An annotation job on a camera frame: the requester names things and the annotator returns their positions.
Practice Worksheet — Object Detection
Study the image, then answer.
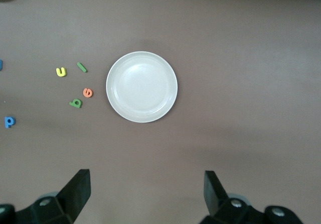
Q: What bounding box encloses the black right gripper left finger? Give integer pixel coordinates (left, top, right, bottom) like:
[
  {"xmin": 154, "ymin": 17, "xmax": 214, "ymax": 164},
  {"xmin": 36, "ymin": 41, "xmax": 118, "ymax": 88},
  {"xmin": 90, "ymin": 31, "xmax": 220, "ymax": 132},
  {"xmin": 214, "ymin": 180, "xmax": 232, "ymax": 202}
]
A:
[{"xmin": 0, "ymin": 169, "xmax": 91, "ymax": 224}]

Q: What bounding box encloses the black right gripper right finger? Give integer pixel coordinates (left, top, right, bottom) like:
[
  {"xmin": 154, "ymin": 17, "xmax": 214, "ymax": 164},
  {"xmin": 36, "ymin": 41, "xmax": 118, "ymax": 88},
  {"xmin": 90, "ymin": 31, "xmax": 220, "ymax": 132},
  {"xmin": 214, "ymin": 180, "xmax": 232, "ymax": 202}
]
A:
[{"xmin": 202, "ymin": 170, "xmax": 304, "ymax": 224}]

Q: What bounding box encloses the blue foam letter p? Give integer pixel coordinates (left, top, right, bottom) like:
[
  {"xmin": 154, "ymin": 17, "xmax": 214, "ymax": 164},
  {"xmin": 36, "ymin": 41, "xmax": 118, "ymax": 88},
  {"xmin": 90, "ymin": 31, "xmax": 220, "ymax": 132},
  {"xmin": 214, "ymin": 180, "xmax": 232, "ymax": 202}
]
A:
[{"xmin": 4, "ymin": 117, "xmax": 17, "ymax": 129}]

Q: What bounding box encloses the beige brown plate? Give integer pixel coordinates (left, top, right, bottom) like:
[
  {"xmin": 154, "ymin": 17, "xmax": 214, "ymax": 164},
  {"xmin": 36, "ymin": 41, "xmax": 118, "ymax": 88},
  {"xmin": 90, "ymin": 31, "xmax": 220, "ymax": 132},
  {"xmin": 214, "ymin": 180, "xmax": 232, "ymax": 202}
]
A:
[{"xmin": 105, "ymin": 51, "xmax": 179, "ymax": 124}]

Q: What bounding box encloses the brown table cover sheet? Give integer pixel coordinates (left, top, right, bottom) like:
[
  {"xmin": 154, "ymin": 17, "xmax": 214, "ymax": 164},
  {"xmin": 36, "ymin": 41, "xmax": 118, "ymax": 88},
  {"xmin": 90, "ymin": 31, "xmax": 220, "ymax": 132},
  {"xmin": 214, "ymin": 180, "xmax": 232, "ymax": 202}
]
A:
[{"xmin": 0, "ymin": 0, "xmax": 321, "ymax": 224}]

